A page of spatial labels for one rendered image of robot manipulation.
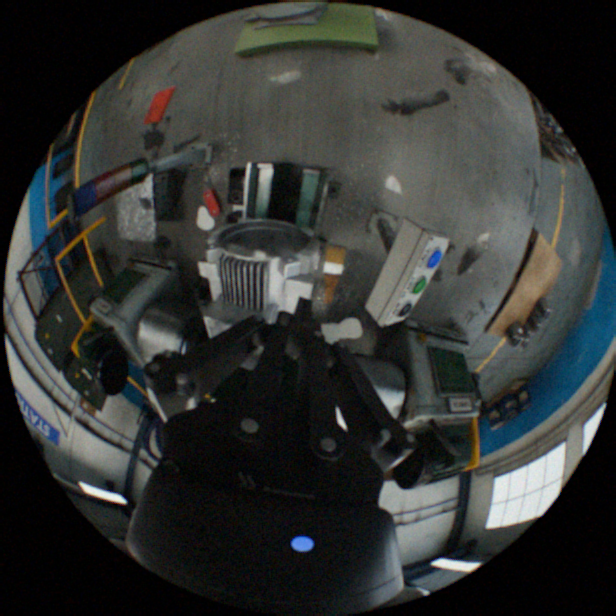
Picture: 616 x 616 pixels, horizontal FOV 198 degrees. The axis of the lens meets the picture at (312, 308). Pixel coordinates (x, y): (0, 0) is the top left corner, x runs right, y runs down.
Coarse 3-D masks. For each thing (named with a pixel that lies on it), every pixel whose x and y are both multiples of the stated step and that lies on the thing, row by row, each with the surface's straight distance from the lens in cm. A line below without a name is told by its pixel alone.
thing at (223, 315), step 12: (216, 300) 34; (216, 312) 32; (228, 312) 32; (240, 312) 31; (252, 312) 31; (264, 312) 31; (276, 312) 33; (216, 324) 32; (228, 324) 30; (252, 360) 40
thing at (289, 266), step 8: (312, 232) 39; (208, 248) 32; (216, 248) 31; (208, 256) 32; (216, 256) 32; (288, 256) 29; (280, 264) 28; (288, 264) 27; (296, 264) 28; (280, 272) 29; (288, 272) 28; (296, 272) 29
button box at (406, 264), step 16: (416, 224) 28; (400, 240) 29; (416, 240) 27; (432, 240) 27; (448, 240) 32; (400, 256) 29; (416, 256) 28; (384, 272) 31; (400, 272) 29; (416, 272) 29; (432, 272) 33; (384, 288) 32; (400, 288) 30; (368, 304) 35; (384, 304) 32; (400, 304) 32; (384, 320) 33
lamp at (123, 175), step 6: (114, 168) 44; (120, 168) 44; (126, 168) 44; (114, 174) 42; (120, 174) 43; (126, 174) 43; (114, 180) 42; (120, 180) 43; (126, 180) 44; (114, 186) 42; (120, 186) 43; (126, 186) 45; (114, 192) 43
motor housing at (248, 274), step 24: (216, 240) 34; (240, 240) 42; (264, 240) 43; (288, 240) 41; (312, 240) 35; (240, 264) 28; (264, 264) 28; (312, 264) 32; (216, 288) 39; (240, 288) 30; (264, 288) 29
